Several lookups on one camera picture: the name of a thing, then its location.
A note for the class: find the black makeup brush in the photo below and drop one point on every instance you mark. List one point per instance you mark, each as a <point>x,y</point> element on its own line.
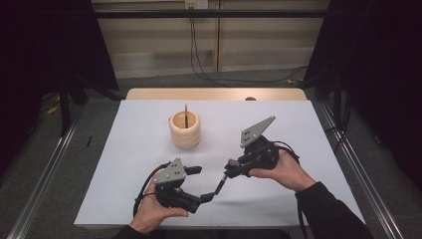
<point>220,186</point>

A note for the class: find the person's left hand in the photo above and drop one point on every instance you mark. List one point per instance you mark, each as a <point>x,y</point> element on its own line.
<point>149,212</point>

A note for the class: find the black horizontal bar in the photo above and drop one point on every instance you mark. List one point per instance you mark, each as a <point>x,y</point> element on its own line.
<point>209,14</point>

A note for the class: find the cream ringed cup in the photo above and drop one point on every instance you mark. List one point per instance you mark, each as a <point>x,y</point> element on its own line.
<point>185,137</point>

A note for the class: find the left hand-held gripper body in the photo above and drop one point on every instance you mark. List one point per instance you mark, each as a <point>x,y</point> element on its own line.
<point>170,174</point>

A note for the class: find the aluminium floor rail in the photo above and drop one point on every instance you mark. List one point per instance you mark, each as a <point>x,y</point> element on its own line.
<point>358,166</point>
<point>43,172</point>

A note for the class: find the black metal stand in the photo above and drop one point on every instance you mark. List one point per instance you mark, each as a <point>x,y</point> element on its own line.
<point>64,106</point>

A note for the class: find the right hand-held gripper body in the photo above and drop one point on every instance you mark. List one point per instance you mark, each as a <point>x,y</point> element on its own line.
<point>262,154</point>

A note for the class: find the person's right hand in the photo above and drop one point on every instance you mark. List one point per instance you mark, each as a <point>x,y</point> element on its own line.
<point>288,172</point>

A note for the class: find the white wall socket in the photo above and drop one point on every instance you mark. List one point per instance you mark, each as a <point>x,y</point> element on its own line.
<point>196,3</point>

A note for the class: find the white table mat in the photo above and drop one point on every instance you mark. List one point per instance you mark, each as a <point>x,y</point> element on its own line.
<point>132,132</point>

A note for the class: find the thin black and orange pencil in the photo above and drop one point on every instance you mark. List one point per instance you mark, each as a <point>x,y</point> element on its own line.
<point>186,116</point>

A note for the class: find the yellow floor tape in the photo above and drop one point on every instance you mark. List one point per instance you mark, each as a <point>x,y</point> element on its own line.
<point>53,109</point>

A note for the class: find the black curtain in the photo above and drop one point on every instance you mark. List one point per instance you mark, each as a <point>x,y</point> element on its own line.
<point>381,66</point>
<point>40,49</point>

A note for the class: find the wooden table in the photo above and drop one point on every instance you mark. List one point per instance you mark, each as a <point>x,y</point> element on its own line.
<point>199,94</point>

